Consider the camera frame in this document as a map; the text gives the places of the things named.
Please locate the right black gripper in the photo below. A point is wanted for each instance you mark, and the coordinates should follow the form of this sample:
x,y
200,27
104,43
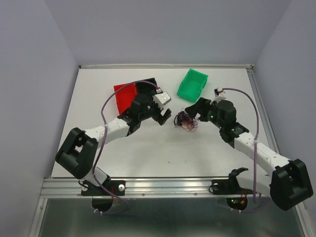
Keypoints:
x,y
192,110

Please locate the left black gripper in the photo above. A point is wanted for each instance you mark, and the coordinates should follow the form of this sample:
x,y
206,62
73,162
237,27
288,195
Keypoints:
x,y
159,118

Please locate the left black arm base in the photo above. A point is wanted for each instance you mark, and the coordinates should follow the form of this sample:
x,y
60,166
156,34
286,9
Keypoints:
x,y
116,187

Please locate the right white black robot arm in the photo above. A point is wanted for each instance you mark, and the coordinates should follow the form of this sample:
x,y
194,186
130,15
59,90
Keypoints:
x,y
285,181

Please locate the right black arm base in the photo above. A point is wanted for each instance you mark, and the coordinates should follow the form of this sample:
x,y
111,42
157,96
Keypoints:
x,y
228,186

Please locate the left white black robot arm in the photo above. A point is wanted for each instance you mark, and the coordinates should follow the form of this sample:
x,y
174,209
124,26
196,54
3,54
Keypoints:
x,y
81,149

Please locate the green plastic bin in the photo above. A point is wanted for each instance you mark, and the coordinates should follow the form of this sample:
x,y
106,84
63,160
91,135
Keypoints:
x,y
192,85

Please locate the black plastic bin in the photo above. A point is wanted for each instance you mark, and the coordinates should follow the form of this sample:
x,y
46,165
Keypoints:
x,y
145,88

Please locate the red plastic bin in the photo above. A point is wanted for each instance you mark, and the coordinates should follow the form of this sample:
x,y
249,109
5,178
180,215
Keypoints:
x,y
125,96

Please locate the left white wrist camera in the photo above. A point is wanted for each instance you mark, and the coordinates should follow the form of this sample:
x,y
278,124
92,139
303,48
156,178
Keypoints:
x,y
162,99

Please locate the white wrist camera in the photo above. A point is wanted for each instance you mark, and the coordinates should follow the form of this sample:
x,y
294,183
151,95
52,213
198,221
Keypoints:
x,y
162,99
219,95

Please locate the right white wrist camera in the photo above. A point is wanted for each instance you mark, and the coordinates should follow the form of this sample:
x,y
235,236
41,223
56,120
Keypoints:
x,y
219,95

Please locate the aluminium front rail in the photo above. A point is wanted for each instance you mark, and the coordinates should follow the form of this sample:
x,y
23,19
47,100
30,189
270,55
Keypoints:
x,y
196,187

